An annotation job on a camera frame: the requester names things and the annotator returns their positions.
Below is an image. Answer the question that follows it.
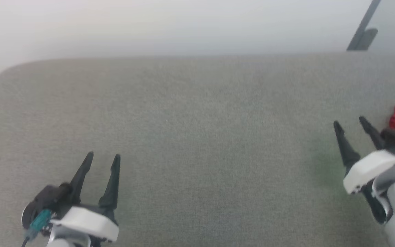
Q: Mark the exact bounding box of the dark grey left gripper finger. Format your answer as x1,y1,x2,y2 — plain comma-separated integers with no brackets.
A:
98,154,121,220
70,151,95,206

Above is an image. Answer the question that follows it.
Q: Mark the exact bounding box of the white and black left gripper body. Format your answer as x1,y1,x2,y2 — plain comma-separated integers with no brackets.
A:
50,204,120,243

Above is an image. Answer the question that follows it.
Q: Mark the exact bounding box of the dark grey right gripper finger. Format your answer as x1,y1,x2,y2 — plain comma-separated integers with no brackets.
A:
359,116,387,150
333,121,361,172

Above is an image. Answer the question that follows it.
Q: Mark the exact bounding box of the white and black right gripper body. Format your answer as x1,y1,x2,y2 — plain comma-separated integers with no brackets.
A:
343,150,395,225

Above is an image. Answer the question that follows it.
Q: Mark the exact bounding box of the grey fabric sofa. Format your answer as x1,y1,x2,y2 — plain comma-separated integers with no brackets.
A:
0,51,395,247

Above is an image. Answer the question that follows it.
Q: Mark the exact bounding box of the teal left camera cable connector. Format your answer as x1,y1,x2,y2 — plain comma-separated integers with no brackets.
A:
24,209,52,240

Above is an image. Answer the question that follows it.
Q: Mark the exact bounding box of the grey pole bracket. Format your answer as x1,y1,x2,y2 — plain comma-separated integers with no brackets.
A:
355,28,378,51

